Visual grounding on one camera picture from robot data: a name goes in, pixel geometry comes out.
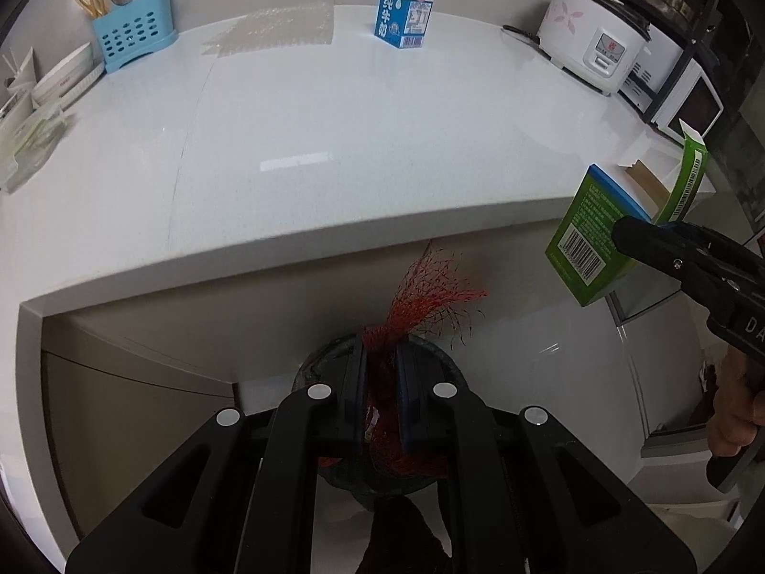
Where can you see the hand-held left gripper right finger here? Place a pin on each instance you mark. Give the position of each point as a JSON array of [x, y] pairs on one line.
[[404, 397]]

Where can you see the red mesh bag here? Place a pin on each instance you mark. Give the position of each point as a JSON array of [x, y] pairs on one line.
[[418, 305]]

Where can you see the white rice cooker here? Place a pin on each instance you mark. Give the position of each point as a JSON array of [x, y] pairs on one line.
[[580, 30]]

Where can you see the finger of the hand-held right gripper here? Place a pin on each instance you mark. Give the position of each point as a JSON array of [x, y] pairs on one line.
[[651, 245]]

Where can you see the blue white milk carton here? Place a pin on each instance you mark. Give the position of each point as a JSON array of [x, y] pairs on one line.
[[406, 12]]

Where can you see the person's leg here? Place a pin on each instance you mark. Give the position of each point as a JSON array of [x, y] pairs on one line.
[[400, 538]]

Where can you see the green paper box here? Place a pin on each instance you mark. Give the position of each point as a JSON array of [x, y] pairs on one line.
[[589, 227]]

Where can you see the dark mesh trash bin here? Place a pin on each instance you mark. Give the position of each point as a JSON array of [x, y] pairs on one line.
[[314, 365]]

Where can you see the person's right hand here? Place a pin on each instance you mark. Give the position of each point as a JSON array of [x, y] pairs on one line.
[[726, 424]]

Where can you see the white microwave oven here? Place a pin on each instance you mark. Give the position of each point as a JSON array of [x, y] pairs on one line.
[[687, 98]]

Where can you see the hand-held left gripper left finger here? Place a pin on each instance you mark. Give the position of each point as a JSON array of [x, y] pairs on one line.
[[352, 406]]

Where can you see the white cup with sticks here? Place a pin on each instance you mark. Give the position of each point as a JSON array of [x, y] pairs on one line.
[[21, 75]]

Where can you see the blue utensil holder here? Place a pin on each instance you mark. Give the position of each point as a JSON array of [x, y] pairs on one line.
[[134, 36]]

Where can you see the white countertop appliance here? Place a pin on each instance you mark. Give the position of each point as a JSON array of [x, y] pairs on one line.
[[654, 69]]

